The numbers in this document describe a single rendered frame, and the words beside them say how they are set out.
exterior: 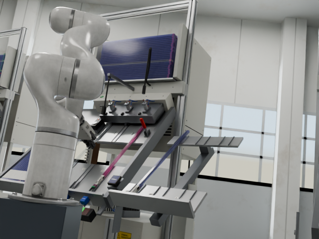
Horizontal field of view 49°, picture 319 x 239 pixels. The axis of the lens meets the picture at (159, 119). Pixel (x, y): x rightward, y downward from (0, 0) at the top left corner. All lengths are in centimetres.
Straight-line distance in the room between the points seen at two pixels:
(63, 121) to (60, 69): 15
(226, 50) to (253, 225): 244
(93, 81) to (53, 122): 16
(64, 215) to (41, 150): 19
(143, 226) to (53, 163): 84
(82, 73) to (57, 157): 25
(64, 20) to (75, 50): 25
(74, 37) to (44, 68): 22
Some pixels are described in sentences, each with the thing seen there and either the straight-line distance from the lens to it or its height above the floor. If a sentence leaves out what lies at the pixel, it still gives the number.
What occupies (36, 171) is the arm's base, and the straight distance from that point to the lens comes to 100.
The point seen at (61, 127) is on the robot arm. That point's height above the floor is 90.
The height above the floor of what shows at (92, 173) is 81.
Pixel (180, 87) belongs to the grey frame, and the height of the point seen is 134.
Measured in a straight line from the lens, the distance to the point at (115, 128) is 192.
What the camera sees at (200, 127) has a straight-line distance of 228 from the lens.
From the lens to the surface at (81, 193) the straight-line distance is 152.
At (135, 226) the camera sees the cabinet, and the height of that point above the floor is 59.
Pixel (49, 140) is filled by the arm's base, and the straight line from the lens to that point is 99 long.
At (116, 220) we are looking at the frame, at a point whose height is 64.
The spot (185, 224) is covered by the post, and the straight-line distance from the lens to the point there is 140.
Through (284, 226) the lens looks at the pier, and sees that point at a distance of 482.
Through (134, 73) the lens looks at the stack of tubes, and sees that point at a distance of 208.
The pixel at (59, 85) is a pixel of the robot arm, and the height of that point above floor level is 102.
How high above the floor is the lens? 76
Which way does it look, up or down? 12 degrees up
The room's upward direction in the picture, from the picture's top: 7 degrees clockwise
